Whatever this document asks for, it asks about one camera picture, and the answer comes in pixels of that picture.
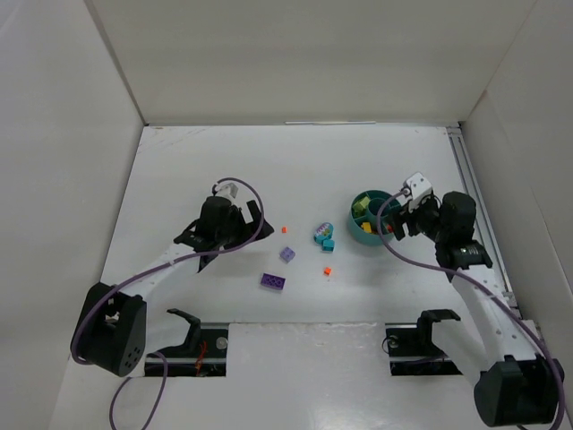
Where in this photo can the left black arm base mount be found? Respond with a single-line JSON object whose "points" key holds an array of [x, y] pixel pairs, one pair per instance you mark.
{"points": [[191, 347]]}

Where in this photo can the teal round divided container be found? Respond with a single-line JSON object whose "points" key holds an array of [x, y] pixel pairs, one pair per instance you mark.
{"points": [[380, 222]]}

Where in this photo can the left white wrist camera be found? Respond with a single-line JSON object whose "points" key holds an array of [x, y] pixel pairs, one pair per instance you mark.
{"points": [[227, 190]]}

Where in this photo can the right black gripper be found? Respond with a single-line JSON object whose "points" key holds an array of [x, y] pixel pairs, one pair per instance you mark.
{"points": [[404, 222]]}

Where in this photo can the dark purple long lego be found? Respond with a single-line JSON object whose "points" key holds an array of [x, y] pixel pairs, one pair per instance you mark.
{"points": [[272, 281]]}

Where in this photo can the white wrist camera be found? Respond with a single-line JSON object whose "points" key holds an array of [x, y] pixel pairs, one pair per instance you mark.
{"points": [[416, 189], [227, 190]]}

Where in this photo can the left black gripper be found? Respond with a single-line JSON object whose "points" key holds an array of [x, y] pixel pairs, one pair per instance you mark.
{"points": [[244, 219]]}

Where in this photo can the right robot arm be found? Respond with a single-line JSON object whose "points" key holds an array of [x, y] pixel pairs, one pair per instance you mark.
{"points": [[515, 380]]}

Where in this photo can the teal flower frog lego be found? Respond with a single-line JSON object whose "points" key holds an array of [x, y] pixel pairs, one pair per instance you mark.
{"points": [[323, 236]]}

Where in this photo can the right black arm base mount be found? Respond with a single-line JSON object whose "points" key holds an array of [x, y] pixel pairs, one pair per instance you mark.
{"points": [[410, 348]]}

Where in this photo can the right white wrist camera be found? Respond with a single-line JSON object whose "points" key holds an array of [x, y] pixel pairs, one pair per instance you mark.
{"points": [[416, 189]]}

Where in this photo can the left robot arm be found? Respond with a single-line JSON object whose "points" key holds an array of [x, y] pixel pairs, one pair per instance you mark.
{"points": [[112, 331]]}

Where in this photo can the light purple square lego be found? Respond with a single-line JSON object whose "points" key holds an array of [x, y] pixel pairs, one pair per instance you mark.
{"points": [[287, 254]]}

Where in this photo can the yellow curved striped lego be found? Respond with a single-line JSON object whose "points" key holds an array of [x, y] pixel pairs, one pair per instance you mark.
{"points": [[367, 227]]}

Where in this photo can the lime green square lego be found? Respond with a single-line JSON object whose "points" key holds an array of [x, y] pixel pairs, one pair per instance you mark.
{"points": [[360, 206]]}

